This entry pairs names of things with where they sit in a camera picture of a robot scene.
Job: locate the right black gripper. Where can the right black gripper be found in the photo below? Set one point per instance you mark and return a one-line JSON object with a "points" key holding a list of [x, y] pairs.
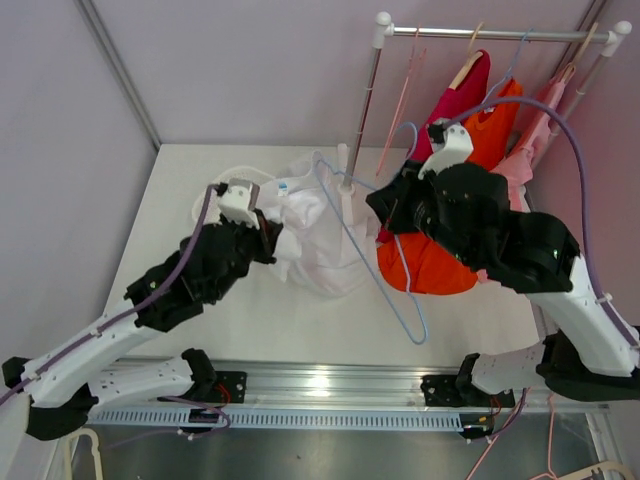
{"points": [[390, 201]]}

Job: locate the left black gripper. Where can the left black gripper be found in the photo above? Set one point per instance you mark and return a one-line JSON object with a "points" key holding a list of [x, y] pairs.
{"points": [[265, 236]]}

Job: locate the white t shirt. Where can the white t shirt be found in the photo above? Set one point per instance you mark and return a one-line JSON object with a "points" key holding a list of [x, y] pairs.
{"points": [[312, 251]]}

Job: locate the magenta t shirt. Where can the magenta t shirt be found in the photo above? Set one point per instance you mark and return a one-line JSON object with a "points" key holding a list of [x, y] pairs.
{"points": [[453, 102]]}

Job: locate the beige wooden hanger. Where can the beige wooden hanger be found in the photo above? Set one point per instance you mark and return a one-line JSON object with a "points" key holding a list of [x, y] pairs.
{"points": [[473, 56]]}

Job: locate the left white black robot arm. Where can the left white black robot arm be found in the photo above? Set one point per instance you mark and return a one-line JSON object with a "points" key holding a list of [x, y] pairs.
{"points": [[72, 382]]}

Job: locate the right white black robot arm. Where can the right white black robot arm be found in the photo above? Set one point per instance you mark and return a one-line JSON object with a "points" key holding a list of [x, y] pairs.
{"points": [[465, 210]]}

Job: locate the orange t shirt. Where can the orange t shirt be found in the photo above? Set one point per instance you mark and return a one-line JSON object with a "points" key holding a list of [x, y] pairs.
{"points": [[432, 269]]}

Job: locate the pink t shirt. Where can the pink t shirt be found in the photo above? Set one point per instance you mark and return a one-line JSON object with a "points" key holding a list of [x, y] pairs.
{"points": [[517, 166]]}

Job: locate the beige hanger bottom right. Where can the beige hanger bottom right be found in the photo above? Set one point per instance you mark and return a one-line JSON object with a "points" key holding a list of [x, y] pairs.
{"points": [[591, 471]]}

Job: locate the metal clothes rack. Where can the metal clothes rack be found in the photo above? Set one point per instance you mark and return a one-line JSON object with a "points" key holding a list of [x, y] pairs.
{"points": [[609, 41]]}

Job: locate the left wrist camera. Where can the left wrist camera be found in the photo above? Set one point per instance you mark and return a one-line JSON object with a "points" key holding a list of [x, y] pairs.
{"points": [[238, 202]]}

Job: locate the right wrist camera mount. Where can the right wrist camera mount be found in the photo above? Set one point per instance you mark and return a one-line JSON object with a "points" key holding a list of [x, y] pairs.
{"points": [[451, 144]]}

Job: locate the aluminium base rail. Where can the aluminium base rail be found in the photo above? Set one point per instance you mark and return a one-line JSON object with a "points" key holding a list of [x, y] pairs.
{"points": [[299, 386]]}

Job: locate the pink wire hanger on rack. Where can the pink wire hanger on rack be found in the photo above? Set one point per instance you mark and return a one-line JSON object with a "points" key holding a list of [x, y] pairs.
{"points": [[415, 63]]}

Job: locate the white cable duct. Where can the white cable duct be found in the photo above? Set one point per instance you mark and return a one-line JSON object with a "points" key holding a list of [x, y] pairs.
{"points": [[254, 418]]}

